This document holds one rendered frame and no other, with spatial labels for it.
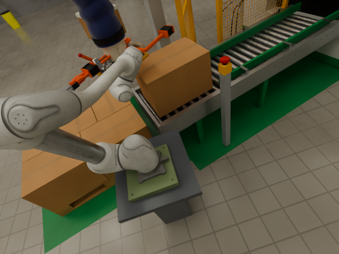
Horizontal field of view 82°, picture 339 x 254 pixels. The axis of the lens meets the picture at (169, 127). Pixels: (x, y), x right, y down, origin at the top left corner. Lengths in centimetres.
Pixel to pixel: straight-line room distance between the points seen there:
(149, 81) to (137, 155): 72
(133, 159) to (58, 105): 56
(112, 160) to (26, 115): 61
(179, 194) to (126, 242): 98
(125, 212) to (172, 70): 107
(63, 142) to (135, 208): 59
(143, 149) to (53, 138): 43
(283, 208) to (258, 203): 19
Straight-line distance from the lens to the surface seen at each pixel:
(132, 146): 103
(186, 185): 118
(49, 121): 60
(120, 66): 95
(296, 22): 304
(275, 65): 227
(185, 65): 165
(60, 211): 238
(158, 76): 158
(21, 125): 59
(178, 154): 128
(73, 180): 203
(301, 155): 224
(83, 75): 142
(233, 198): 193
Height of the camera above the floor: 182
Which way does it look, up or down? 48 degrees down
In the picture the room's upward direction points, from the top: 20 degrees counter-clockwise
